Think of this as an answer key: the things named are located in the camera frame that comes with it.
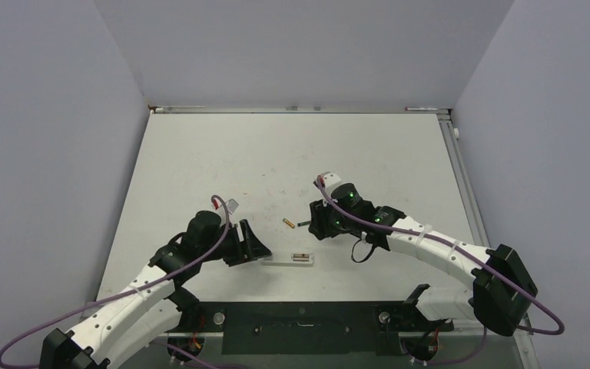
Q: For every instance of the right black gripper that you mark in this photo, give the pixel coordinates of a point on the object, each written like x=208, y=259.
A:
x=320, y=224

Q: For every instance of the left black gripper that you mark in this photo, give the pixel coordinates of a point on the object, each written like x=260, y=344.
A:
x=249, y=250

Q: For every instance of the white remote control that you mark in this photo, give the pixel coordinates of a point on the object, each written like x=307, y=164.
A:
x=289, y=260

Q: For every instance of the gold AAA battery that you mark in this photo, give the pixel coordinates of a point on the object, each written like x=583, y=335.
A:
x=289, y=223

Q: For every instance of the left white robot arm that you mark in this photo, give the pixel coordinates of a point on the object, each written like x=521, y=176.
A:
x=156, y=300

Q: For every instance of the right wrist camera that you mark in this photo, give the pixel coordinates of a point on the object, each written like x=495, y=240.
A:
x=328, y=182

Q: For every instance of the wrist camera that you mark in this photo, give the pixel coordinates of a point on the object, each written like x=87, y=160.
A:
x=328, y=182
x=225, y=207

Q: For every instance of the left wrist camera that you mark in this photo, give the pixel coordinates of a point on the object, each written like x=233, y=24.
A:
x=225, y=207

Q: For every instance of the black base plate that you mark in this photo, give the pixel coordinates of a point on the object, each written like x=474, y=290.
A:
x=385, y=328

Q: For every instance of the aluminium frame rail back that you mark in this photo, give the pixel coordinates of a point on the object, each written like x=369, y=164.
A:
x=294, y=109

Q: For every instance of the aluminium frame rail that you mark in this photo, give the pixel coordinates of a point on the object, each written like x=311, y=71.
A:
x=465, y=203
x=294, y=109

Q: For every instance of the aluminium frame rail right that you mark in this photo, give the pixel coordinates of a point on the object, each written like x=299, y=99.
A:
x=465, y=203

